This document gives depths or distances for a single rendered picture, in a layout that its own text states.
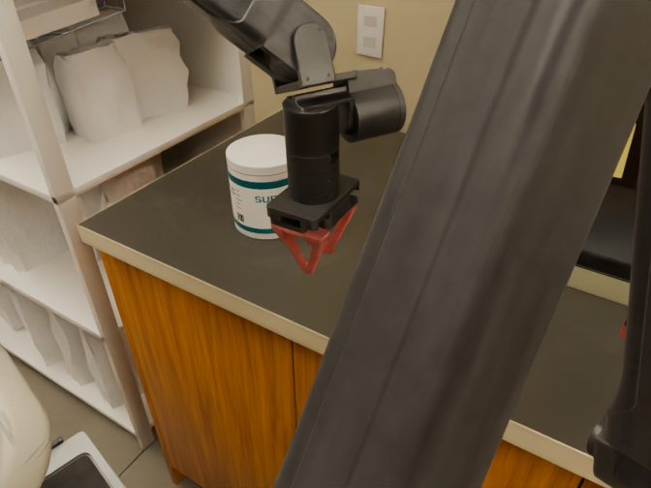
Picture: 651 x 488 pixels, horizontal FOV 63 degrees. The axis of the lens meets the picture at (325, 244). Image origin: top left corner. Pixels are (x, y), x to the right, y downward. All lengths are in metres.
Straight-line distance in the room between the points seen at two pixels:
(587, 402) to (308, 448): 0.63
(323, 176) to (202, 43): 1.19
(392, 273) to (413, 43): 1.19
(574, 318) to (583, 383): 0.13
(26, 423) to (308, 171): 0.38
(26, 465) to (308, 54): 0.40
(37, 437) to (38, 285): 1.49
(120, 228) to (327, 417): 0.91
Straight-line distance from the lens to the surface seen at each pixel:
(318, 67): 0.52
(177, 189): 1.15
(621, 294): 0.93
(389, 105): 0.57
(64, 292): 1.68
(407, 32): 1.33
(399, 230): 0.15
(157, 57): 1.54
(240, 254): 0.93
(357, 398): 0.16
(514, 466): 0.83
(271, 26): 0.52
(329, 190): 0.57
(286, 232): 0.60
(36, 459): 0.26
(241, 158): 0.91
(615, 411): 0.42
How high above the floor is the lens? 1.50
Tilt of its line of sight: 36 degrees down
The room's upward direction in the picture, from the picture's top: straight up
